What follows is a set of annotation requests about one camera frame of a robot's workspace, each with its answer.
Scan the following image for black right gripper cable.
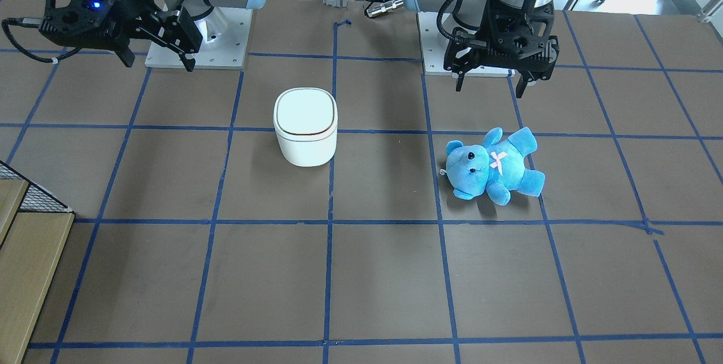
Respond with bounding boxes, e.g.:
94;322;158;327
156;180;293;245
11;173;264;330
1;18;77;64

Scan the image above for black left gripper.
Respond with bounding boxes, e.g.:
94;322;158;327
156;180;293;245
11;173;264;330
443;0;560;99

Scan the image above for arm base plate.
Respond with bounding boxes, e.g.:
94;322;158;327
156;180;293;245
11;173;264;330
417;12;516;78
145;8;253;70

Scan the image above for white trash can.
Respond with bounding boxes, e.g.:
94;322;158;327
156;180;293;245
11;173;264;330
273;88;338;167

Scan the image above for silver metal cylinder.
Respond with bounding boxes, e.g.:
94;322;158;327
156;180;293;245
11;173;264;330
364;0;404;19

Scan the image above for wooden shelf with mesh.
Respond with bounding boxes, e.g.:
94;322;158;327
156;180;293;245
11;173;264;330
1;162;75;363

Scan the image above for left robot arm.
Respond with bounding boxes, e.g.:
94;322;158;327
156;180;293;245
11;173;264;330
403;0;560;98

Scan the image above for blue teddy bear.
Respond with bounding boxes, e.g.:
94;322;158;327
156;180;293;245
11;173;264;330
441;127;546;205

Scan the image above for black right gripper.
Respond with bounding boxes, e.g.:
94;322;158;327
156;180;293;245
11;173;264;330
39;0;203;72

